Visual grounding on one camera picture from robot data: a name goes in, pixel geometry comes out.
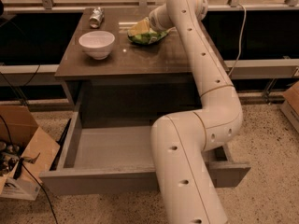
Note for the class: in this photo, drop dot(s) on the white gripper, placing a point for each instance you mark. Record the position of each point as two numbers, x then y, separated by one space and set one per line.
154 20

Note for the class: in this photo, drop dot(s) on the green rice chip bag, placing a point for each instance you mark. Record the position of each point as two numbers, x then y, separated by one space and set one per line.
148 38

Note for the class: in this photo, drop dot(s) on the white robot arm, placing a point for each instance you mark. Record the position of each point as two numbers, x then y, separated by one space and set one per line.
179 139

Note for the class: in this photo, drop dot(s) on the grey drawer cabinet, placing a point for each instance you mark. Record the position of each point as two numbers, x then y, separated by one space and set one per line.
141 83

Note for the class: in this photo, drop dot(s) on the open grey top drawer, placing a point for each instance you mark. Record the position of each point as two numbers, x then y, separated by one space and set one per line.
110 152

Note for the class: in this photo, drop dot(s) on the crushed silver soda can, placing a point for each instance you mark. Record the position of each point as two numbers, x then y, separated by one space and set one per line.
96 18

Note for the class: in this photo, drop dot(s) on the white ceramic bowl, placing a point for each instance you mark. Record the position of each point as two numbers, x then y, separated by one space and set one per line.
97 44

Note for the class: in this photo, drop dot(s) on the cardboard box at right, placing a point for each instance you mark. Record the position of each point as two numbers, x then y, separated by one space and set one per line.
290 106

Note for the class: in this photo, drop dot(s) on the open cardboard box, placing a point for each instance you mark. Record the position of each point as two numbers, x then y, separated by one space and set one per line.
18 127

